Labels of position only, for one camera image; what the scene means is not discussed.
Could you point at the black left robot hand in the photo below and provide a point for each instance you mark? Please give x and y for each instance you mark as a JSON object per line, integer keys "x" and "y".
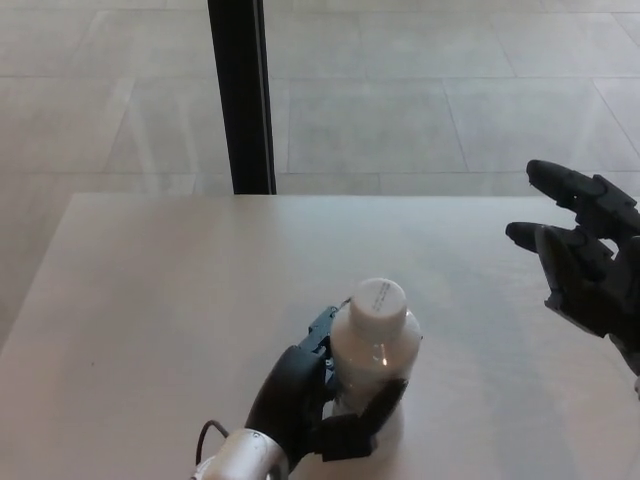
{"x": 287, "y": 390}

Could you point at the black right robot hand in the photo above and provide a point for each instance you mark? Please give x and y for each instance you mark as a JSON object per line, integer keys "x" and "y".
{"x": 600, "y": 270}

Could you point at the white plastic bottle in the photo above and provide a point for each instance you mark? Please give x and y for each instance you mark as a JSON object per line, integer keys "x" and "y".
{"x": 365, "y": 360}

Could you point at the white bottle cap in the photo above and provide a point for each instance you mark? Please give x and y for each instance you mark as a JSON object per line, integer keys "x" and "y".
{"x": 376, "y": 306}

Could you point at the black vertical window post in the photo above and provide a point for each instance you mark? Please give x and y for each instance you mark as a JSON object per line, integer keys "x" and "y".
{"x": 242, "y": 95}

